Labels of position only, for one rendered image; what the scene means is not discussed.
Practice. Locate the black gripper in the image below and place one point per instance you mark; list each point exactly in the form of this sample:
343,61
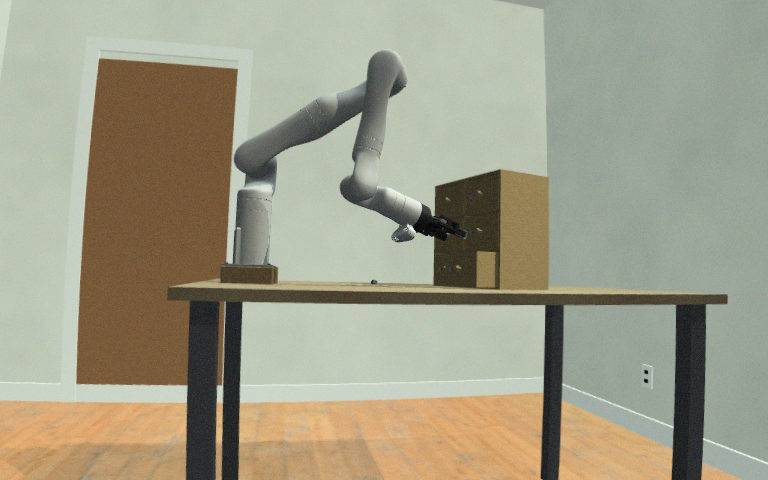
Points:
427,224

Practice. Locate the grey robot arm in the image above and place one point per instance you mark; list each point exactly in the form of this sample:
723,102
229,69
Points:
256,158

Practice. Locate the dark brown drawer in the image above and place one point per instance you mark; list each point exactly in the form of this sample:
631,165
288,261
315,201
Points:
452,242
471,269
486,196
452,206
440,269
485,237

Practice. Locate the small tan chest of drawers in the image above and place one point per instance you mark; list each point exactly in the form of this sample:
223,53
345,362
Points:
523,229

